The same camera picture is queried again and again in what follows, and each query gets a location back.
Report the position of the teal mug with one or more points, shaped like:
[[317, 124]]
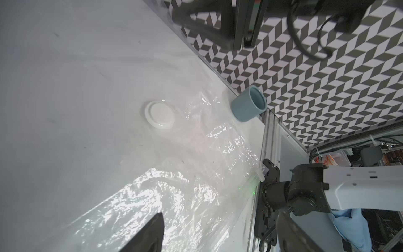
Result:
[[249, 104]]

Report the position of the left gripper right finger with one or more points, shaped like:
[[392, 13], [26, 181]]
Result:
[[292, 238]]

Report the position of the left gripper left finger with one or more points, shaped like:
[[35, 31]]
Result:
[[149, 238]]

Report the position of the aluminium front rail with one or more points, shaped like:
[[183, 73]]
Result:
[[277, 140]]

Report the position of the blue cloth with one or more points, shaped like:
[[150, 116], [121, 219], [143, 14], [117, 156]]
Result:
[[353, 227]]

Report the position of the clear plastic vacuum bag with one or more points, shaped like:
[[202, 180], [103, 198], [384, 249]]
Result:
[[108, 118]]

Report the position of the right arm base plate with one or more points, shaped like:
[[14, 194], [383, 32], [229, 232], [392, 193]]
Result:
[[267, 201]]

